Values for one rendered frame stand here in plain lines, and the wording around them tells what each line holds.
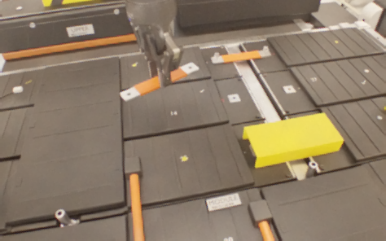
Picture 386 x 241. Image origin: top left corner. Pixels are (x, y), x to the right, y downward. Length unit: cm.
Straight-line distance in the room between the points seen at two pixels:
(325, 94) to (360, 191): 24
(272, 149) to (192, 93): 22
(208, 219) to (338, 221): 19
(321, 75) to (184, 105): 33
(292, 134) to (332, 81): 22
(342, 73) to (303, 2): 29
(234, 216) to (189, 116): 22
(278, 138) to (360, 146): 15
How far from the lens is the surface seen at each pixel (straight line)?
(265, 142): 52
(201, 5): 83
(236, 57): 75
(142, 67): 72
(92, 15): 82
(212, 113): 58
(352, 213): 50
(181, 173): 50
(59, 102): 67
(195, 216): 46
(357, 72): 77
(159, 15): 43
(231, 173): 50
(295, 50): 80
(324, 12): 135
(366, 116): 66
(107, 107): 62
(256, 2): 88
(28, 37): 88
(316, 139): 55
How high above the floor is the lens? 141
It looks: 44 degrees down
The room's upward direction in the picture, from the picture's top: 2 degrees counter-clockwise
